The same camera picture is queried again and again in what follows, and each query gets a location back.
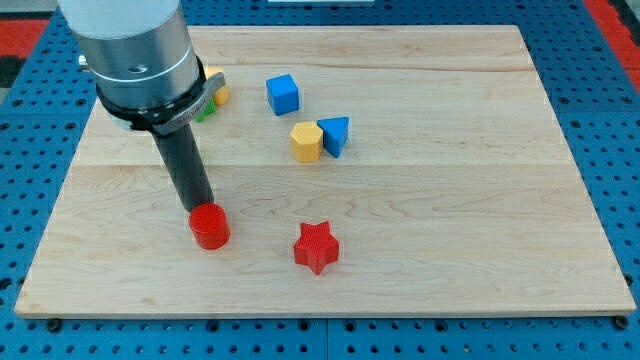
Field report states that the red cylinder block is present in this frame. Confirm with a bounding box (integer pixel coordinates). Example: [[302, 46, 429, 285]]
[[188, 203, 231, 250]]

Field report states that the green block behind arm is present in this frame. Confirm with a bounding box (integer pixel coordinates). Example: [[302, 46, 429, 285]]
[[194, 99, 216, 123]]

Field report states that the yellow block behind arm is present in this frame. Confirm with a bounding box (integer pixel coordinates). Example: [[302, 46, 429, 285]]
[[204, 66, 229, 107]]

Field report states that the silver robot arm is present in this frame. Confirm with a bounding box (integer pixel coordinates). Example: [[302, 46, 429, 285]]
[[58, 0, 226, 135]]

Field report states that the red star block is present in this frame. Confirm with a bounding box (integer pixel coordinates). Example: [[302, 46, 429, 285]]
[[293, 221, 340, 275]]

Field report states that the yellow hexagon block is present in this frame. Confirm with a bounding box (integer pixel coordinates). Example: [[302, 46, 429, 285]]
[[289, 121, 323, 163]]

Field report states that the light wooden board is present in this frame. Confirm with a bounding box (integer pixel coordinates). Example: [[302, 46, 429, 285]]
[[15, 25, 636, 319]]

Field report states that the blue triangle block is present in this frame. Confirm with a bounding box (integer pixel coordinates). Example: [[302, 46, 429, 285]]
[[317, 117, 349, 158]]

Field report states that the blue cube block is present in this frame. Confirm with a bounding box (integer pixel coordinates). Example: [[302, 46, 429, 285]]
[[265, 74, 300, 116]]

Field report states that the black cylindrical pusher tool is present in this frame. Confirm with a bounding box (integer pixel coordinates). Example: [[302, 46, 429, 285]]
[[152, 125, 214, 212]]

